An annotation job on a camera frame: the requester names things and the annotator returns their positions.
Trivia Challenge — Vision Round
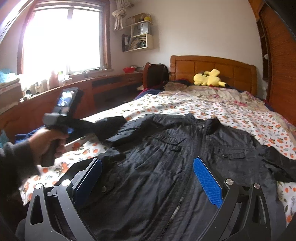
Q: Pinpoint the wooden slatted wardrobe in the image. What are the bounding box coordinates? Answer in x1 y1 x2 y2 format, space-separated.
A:
249 1 295 125

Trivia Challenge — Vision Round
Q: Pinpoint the black jacket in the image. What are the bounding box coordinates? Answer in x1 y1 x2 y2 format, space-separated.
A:
81 114 295 240

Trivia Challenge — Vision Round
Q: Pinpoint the blue garment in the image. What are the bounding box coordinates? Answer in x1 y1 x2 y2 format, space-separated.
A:
15 132 37 144

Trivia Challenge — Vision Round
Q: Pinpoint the red bowl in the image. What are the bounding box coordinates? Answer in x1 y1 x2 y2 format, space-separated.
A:
123 67 136 74

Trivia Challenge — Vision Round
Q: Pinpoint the white wall shelf unit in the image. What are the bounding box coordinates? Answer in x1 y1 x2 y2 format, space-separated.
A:
121 13 154 52

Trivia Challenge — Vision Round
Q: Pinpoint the long wooden side desk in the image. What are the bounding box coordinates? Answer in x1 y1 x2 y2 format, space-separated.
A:
0 72 144 143

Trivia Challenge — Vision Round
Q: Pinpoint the orange-print floral bedsheet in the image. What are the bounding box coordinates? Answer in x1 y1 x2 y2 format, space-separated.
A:
18 84 296 225

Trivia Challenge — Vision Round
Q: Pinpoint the window with wooden frame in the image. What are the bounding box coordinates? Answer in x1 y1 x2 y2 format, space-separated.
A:
0 0 112 75

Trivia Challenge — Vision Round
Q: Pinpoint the pale floral quilt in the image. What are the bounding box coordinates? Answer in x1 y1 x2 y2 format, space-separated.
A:
162 82 265 106

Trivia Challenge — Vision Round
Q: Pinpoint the person's left hand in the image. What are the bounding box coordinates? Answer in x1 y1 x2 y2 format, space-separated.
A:
28 128 68 165

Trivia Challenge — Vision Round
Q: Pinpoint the pink bottle on sill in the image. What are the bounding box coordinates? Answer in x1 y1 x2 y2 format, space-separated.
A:
49 71 59 89

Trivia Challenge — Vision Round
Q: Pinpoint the yellow Pikachu plush toy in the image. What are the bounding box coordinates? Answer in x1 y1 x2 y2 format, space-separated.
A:
193 69 229 88

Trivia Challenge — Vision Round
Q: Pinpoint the wooden bed headboard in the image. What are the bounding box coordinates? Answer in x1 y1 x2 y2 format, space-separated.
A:
169 55 258 96

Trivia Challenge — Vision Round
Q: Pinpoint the left forearm dark sleeve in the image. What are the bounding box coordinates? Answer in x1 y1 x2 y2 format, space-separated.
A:
1 138 40 208

